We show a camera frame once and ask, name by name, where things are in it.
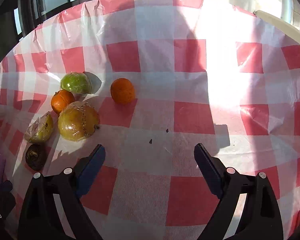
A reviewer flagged red white checkered tablecloth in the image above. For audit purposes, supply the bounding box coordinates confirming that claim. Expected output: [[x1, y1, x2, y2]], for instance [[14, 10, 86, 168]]
[[0, 0, 300, 239]]

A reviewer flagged green apple half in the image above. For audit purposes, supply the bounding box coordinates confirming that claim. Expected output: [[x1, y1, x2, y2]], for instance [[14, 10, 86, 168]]
[[61, 72, 91, 94]]

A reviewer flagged small orange tangerine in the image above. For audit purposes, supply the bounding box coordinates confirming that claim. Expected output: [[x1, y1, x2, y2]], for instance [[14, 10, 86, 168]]
[[110, 78, 135, 105], [51, 89, 75, 114]]

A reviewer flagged pale apple wedge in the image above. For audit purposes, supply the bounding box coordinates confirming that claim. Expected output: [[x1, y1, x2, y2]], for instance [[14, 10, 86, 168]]
[[24, 112, 53, 144]]

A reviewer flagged dark mangosteen fruit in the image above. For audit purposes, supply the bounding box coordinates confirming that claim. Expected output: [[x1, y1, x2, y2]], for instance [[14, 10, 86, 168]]
[[25, 144, 47, 171]]

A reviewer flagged yellow apple half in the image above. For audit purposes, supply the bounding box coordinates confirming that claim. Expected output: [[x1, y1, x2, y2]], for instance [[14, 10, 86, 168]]
[[58, 101, 100, 141]]

